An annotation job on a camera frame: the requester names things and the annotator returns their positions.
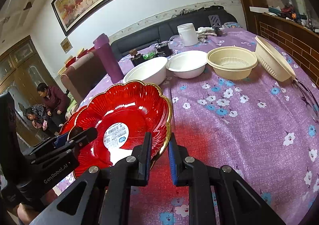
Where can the black spatula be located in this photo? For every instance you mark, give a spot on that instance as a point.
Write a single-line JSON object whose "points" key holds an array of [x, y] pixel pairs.
{"points": [[214, 23]]}

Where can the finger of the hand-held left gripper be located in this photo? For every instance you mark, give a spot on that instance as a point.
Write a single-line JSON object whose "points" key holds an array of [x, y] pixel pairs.
{"points": [[59, 140], [83, 136]]}

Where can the beige ribbed plastic bowl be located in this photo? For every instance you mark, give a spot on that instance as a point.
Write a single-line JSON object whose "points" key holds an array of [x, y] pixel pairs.
{"points": [[231, 65], [273, 59]]}

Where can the clear glass bowl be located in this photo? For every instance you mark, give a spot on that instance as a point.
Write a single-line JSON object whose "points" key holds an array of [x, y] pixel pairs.
{"points": [[305, 98]]}

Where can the person's left hand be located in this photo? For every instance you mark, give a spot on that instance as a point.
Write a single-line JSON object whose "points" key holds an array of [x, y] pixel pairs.
{"points": [[25, 215]]}

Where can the white plastic jar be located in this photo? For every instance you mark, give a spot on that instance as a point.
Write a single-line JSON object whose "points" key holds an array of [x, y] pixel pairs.
{"points": [[186, 34]]}

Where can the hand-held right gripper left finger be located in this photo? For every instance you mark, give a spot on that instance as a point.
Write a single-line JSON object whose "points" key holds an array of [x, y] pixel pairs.
{"points": [[148, 157]]}

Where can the purple floral tablecloth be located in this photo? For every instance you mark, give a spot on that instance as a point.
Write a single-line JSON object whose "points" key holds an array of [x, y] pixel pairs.
{"points": [[236, 127]]}

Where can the wooden brick-pattern counter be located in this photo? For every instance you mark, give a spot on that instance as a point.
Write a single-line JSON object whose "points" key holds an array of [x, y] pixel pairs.
{"points": [[289, 40]]}

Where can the purple thermos bottle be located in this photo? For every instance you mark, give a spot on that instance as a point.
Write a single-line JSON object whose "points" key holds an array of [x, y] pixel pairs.
{"points": [[108, 60]]}

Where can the assorted clutter pile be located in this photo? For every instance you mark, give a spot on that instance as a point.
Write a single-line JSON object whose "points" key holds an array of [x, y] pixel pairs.
{"points": [[291, 12]]}

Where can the white paper bowl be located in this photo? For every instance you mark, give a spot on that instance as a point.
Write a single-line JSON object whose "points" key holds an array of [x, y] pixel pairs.
{"points": [[187, 64], [147, 71]]}

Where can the red and yellow dishes pile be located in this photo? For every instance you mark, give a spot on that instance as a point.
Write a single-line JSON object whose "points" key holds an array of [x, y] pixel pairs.
{"points": [[77, 56]]}

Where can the green packets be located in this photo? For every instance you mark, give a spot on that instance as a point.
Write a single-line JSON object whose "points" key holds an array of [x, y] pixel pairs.
{"points": [[149, 55]]}

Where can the yellow wall plaque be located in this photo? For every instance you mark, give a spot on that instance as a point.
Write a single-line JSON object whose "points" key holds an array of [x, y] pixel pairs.
{"points": [[66, 45]]}

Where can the small dark jar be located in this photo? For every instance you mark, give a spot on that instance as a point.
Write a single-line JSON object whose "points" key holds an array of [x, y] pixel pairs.
{"points": [[135, 59]]}

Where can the black leather sofa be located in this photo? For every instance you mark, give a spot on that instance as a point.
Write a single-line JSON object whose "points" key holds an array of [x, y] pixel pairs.
{"points": [[149, 33]]}

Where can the brown armchair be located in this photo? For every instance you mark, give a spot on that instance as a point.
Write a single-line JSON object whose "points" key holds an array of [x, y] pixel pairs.
{"points": [[82, 78]]}

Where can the small black device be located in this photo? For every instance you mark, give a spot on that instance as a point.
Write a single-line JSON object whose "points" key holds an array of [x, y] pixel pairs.
{"points": [[163, 49]]}

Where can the wooden cabinet door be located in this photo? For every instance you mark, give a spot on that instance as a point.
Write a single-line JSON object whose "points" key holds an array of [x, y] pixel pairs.
{"points": [[20, 73]]}

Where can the white cloth gloves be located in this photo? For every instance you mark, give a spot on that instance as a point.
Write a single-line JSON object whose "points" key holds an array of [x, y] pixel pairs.
{"points": [[205, 32]]}

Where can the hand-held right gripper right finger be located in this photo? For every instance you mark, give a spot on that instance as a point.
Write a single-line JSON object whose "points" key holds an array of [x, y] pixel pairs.
{"points": [[172, 162]]}

